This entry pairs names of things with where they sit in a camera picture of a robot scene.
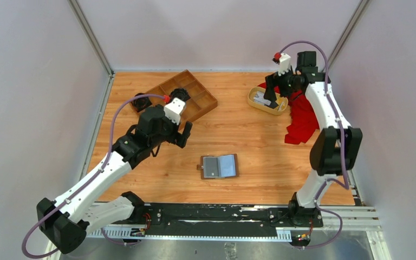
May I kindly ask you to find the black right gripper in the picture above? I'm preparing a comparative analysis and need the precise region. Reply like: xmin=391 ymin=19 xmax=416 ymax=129
xmin=264 ymin=66 xmax=301 ymax=102

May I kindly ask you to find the black credit card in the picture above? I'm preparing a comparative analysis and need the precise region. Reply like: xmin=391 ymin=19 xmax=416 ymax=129
xmin=268 ymin=101 xmax=279 ymax=109

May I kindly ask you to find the white credit card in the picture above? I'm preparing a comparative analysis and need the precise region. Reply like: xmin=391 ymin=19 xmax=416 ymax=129
xmin=253 ymin=91 xmax=271 ymax=106

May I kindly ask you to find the beige oval tray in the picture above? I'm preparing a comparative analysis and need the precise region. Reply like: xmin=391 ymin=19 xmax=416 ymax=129
xmin=247 ymin=87 xmax=288 ymax=116

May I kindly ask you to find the brown leather card holder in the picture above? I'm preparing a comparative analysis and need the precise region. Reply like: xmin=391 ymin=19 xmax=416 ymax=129
xmin=197 ymin=154 xmax=239 ymax=180

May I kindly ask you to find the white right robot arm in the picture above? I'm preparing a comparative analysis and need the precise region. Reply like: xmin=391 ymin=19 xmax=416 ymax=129
xmin=264 ymin=51 xmax=363 ymax=226

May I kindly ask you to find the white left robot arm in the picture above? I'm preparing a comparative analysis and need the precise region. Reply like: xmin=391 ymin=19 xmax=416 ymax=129
xmin=36 ymin=99 xmax=192 ymax=254

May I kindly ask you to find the red cloth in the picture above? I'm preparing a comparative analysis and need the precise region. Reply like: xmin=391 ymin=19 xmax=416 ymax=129
xmin=257 ymin=81 xmax=320 ymax=145

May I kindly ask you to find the brown wooden compartment tray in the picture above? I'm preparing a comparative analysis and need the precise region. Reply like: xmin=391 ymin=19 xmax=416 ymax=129
xmin=136 ymin=70 xmax=218 ymax=129

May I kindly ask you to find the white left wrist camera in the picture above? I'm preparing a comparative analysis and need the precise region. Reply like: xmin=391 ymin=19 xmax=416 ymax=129
xmin=164 ymin=97 xmax=186 ymax=125

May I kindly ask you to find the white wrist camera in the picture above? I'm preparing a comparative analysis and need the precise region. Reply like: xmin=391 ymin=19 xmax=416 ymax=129
xmin=164 ymin=97 xmax=186 ymax=125
xmin=272 ymin=53 xmax=291 ymax=76

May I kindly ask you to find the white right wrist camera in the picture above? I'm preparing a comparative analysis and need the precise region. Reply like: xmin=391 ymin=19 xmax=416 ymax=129
xmin=272 ymin=53 xmax=291 ymax=76

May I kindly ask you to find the black coiled cable upper right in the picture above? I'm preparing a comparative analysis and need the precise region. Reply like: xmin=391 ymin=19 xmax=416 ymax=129
xmin=170 ymin=87 xmax=191 ymax=103

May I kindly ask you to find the black coiled cable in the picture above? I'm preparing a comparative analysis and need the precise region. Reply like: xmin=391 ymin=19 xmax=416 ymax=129
xmin=132 ymin=93 xmax=153 ymax=113
xmin=170 ymin=87 xmax=191 ymax=103

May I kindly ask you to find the black coiled cable upper left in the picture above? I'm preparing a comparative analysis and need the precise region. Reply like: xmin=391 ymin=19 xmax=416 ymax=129
xmin=132 ymin=93 xmax=153 ymax=113

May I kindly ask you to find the aluminium table edge rail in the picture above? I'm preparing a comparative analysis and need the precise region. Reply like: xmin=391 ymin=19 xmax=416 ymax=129
xmin=79 ymin=72 xmax=116 ymax=180

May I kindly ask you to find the right aluminium corner post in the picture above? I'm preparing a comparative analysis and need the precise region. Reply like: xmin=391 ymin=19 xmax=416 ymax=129
xmin=328 ymin=0 xmax=371 ymax=70

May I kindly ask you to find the aluminium corner post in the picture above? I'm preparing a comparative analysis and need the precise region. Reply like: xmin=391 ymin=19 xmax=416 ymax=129
xmin=328 ymin=0 xmax=371 ymax=70
xmin=67 ymin=0 xmax=114 ymax=77

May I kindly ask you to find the left aluminium corner post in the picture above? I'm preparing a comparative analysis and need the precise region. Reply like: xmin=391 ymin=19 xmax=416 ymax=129
xmin=67 ymin=0 xmax=114 ymax=77

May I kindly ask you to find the slotted cable duct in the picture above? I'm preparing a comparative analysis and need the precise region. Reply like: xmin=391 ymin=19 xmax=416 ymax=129
xmin=87 ymin=226 xmax=292 ymax=242

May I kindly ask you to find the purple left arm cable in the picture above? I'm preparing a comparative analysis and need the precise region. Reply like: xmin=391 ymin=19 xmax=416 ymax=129
xmin=21 ymin=94 xmax=171 ymax=260

